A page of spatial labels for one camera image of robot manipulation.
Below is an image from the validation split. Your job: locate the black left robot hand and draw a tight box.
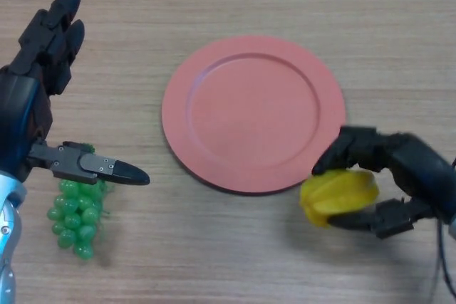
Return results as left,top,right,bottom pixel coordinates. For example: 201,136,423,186
0,0,151,187

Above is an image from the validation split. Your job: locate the pink round plate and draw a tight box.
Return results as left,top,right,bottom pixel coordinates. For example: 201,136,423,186
161,35,346,196

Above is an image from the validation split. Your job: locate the green grape bunch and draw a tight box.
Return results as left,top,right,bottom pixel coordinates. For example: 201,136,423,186
46,142,110,261

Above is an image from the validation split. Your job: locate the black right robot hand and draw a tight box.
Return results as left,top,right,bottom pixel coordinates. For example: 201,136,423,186
311,125,456,240

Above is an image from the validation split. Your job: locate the yellow starfruit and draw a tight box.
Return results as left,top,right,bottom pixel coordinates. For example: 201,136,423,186
299,169,378,229

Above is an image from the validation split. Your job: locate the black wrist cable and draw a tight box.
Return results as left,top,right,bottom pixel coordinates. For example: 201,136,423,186
431,156,456,304

